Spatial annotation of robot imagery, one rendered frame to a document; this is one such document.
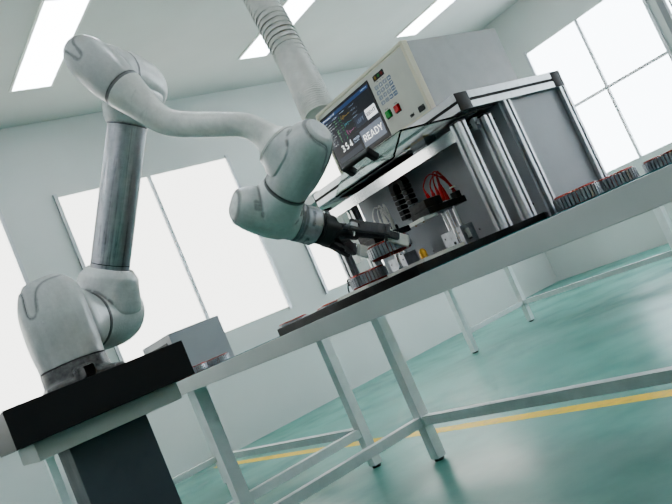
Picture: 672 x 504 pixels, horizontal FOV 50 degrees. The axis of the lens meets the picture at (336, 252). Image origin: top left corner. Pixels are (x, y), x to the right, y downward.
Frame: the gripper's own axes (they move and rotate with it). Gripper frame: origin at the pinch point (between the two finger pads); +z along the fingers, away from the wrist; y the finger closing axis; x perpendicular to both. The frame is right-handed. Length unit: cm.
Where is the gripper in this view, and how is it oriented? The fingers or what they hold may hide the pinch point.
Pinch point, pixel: (387, 247)
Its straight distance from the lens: 178.8
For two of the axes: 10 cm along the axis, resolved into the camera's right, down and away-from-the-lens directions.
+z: 8.5, 2.2, 4.8
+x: 0.4, -9.3, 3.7
